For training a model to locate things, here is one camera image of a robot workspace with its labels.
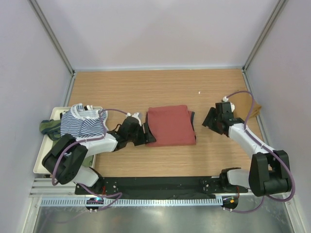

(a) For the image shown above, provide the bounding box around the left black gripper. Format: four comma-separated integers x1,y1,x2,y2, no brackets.
127,122,156,146

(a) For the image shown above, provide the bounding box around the red graphic tank top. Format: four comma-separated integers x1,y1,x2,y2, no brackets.
146,105,196,147

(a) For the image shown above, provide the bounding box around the tan brown tank top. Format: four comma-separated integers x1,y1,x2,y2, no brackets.
229,92,261,120

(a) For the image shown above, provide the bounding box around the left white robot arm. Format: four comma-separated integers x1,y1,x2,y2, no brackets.
42,116,156,194

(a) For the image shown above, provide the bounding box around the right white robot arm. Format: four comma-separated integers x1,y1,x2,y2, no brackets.
202,102,292,197

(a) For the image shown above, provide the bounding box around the olive green tank top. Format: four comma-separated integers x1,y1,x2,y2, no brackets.
39,118,94,168

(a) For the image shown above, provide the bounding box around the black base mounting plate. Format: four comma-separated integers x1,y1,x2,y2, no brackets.
88,176,248,208

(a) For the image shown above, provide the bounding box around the blue white striped top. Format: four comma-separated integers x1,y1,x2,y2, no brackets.
60,103,108,138

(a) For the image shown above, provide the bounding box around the white plastic tray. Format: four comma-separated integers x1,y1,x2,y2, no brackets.
33,106,103,174

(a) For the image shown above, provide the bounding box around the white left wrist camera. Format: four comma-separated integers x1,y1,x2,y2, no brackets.
126,112,142,126

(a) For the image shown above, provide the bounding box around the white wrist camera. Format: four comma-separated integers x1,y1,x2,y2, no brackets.
126,112,142,126
221,96,235,112

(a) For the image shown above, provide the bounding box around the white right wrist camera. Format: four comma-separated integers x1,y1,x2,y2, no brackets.
221,96,235,112

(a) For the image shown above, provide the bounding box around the slotted grey cable duct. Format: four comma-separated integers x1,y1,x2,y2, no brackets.
40,196,223,207

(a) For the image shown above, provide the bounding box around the aluminium front rail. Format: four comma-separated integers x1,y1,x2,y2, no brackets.
29,178,76,197

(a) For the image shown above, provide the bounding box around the right aluminium frame post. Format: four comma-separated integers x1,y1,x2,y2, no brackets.
242,0,289,71

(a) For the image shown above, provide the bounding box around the aluminium frame post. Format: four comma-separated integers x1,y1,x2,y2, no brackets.
29,0,75,74
242,0,289,71

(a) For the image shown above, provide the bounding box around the left aluminium frame post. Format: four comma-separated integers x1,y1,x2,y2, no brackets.
29,0,75,74

